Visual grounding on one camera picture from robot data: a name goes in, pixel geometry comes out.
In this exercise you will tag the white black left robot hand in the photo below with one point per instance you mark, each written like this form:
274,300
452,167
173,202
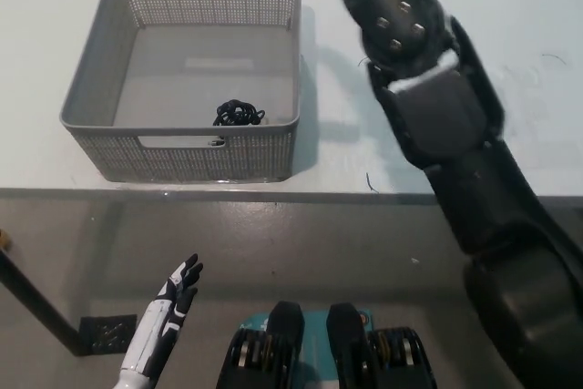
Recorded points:
152,334

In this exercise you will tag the black floor plate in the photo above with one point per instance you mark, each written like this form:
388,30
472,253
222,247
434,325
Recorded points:
107,334

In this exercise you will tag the black metal table leg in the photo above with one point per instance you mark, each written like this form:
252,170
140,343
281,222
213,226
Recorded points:
41,309

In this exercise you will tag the black left robot body block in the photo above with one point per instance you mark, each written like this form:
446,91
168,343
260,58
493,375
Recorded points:
282,339

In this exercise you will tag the black robot body block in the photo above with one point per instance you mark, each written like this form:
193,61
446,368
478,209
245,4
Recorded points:
282,339
350,343

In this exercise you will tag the grey perforated plastic basket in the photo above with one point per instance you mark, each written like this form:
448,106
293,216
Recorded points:
191,70

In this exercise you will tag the black right robot body block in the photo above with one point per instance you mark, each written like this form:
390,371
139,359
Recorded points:
350,343

